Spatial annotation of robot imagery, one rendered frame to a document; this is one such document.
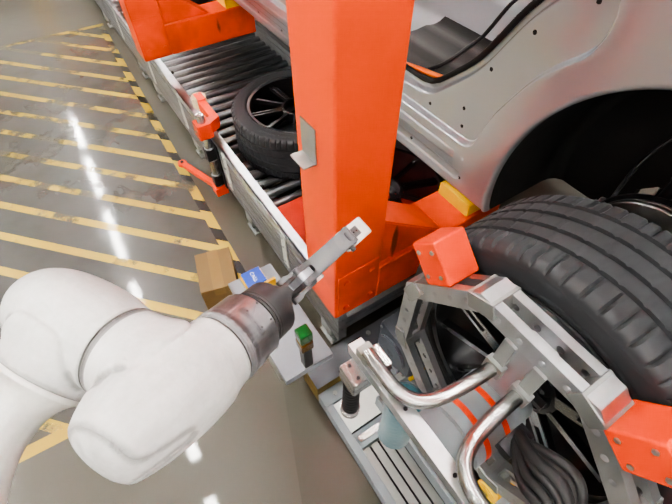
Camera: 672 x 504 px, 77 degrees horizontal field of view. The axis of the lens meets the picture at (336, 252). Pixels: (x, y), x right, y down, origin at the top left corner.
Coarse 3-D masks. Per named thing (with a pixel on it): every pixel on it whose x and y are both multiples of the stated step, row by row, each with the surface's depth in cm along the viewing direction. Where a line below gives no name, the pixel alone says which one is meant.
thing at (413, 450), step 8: (424, 368) 159; (416, 384) 159; (376, 400) 156; (408, 448) 148; (416, 448) 145; (416, 456) 144; (424, 464) 140; (424, 472) 144; (432, 472) 138; (432, 480) 140; (440, 480) 139; (440, 488) 137; (440, 496) 140; (448, 496) 134
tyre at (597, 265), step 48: (480, 240) 77; (528, 240) 72; (576, 240) 70; (624, 240) 68; (528, 288) 71; (576, 288) 63; (624, 288) 62; (432, 336) 109; (624, 336) 59; (624, 384) 62
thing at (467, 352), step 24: (432, 312) 103; (456, 312) 107; (552, 312) 69; (456, 336) 102; (480, 336) 113; (504, 336) 116; (576, 336) 66; (456, 360) 110; (480, 360) 112; (600, 360) 64; (552, 408) 83; (552, 432) 101; (576, 432) 83; (576, 456) 93; (600, 480) 80
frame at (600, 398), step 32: (416, 288) 86; (448, 288) 76; (480, 288) 70; (512, 288) 69; (416, 320) 104; (512, 320) 66; (544, 320) 66; (416, 352) 105; (544, 352) 62; (576, 352) 62; (576, 384) 59; (608, 384) 59; (608, 416) 58; (608, 448) 59; (512, 480) 96; (608, 480) 62; (640, 480) 62
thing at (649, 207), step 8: (616, 200) 106; (624, 200) 104; (632, 200) 102; (640, 200) 101; (648, 200) 100; (624, 208) 103; (632, 208) 101; (640, 208) 100; (648, 208) 98; (656, 208) 97; (664, 208) 97; (648, 216) 99; (656, 216) 97; (664, 216) 96; (664, 224) 97
